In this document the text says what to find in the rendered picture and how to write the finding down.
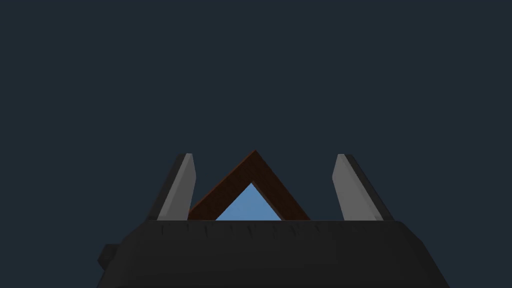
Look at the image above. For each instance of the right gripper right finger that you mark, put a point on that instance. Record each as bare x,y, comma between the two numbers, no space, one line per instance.
354,192

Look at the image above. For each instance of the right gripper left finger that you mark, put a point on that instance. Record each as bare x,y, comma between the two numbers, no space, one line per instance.
178,192

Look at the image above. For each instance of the brown framed window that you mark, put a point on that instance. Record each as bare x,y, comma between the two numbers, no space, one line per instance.
256,168

